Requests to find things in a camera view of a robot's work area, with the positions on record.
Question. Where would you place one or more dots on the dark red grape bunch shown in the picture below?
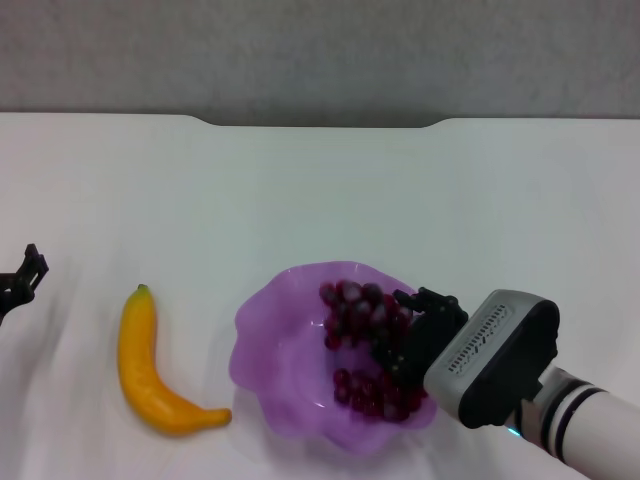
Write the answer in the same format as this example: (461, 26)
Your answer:
(350, 315)

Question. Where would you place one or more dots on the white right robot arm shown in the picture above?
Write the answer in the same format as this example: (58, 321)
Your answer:
(600, 430)

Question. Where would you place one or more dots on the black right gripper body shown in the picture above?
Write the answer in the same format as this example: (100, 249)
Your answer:
(430, 345)

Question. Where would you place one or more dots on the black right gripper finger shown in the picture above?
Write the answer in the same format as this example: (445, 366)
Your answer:
(390, 357)
(437, 302)

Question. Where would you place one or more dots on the yellow banana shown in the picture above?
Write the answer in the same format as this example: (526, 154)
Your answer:
(137, 360)

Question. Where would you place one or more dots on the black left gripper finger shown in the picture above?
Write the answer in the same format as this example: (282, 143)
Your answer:
(27, 280)

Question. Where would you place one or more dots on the purple wavy plastic bowl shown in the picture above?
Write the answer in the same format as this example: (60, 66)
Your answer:
(280, 360)

